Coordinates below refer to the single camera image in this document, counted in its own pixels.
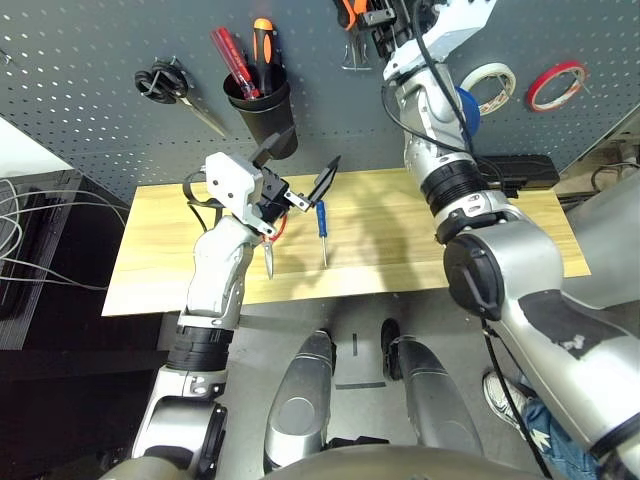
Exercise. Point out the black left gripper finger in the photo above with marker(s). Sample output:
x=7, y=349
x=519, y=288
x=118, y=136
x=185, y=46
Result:
x=265, y=150
x=322, y=185

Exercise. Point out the orange black screwdriver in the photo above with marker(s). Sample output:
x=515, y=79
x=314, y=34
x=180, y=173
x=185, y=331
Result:
x=262, y=50

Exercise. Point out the black cup holder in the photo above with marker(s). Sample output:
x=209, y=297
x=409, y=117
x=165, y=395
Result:
x=270, y=120

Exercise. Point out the silver robot leg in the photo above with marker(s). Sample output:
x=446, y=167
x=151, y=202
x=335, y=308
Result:
x=430, y=400
x=300, y=400

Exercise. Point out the silver robot right leg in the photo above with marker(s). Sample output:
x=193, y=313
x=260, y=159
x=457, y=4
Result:
x=430, y=400

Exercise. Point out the dark grey pegboard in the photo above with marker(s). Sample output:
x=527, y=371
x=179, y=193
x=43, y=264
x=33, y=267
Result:
x=75, y=50

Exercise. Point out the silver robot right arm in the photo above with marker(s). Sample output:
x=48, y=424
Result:
x=500, y=250

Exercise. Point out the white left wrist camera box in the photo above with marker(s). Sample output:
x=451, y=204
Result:
x=230, y=182

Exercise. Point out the black side cabinet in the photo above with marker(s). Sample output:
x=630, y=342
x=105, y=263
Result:
x=40, y=310

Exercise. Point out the orange black pliers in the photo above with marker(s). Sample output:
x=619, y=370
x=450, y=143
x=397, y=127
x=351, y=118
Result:
x=348, y=12

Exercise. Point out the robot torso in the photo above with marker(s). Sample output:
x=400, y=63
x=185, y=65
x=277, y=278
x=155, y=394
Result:
x=350, y=465

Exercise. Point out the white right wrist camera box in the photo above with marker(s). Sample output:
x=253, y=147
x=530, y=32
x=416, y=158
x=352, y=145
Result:
x=460, y=25

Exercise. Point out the blue jeans leg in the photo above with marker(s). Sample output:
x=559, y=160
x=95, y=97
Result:
x=545, y=435

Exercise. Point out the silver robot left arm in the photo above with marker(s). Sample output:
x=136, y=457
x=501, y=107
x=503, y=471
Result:
x=215, y=270

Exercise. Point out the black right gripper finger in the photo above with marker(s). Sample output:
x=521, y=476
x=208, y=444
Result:
x=377, y=17

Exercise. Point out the black tool case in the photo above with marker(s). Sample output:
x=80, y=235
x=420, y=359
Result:
x=530, y=170

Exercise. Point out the silver robot left leg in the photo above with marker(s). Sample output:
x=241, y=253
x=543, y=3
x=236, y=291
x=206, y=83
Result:
x=300, y=400

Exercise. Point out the red tape roll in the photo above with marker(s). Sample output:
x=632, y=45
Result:
x=532, y=94

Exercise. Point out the blue tape roll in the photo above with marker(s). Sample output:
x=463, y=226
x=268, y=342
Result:
x=470, y=107

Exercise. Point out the white tape roll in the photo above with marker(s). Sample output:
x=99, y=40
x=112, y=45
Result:
x=490, y=68

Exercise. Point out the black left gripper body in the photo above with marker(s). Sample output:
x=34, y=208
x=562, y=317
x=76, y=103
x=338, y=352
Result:
x=270, y=197

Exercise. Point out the white sneaker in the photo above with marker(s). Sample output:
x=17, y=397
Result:
x=500, y=395

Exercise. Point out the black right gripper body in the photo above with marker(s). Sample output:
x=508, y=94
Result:
x=390, y=37

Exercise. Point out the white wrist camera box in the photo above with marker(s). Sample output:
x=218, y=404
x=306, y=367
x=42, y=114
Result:
x=460, y=25
x=230, y=182

